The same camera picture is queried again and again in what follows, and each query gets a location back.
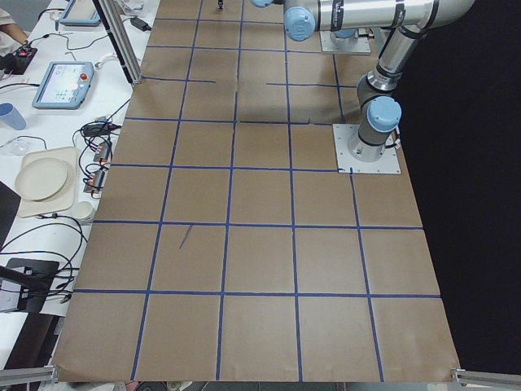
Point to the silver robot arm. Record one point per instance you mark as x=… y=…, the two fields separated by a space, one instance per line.
x=409 y=22

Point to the white paper cup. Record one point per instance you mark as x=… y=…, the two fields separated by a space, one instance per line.
x=84 y=212

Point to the beige tray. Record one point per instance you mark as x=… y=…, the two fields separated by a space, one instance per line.
x=63 y=199

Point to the black power adapter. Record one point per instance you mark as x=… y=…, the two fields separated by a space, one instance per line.
x=140 y=24

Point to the beige round plate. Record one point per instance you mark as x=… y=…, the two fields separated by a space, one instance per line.
x=41 y=179

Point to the blue plastic cup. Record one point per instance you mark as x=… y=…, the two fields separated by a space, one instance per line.
x=11 y=117

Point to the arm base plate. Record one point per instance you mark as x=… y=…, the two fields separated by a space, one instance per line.
x=356 y=44
x=355 y=157

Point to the teach pendant near post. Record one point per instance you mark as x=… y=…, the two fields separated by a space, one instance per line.
x=64 y=85

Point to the black camera stand base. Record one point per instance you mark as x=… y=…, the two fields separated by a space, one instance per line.
x=25 y=284

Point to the aluminium frame post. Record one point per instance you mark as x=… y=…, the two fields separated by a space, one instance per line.
x=119 y=38

